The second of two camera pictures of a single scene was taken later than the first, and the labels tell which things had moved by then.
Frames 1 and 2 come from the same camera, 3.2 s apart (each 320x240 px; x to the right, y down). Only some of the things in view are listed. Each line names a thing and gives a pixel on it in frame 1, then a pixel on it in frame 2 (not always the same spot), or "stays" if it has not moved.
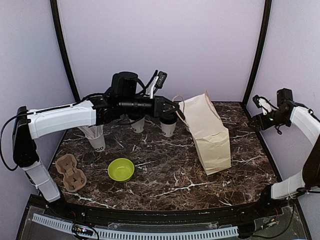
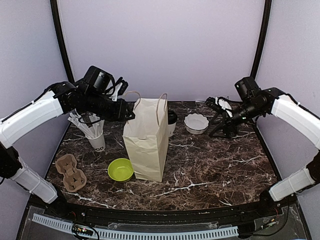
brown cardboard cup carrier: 74,179 stays
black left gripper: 159,104 to 119,115
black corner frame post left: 58,23 stays
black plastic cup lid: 168,118 stays
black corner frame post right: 260,51 stays
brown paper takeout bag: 210,136 to 146,133
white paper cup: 168,130 stays
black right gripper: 259,119 to 223,124
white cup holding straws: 98,144 stays
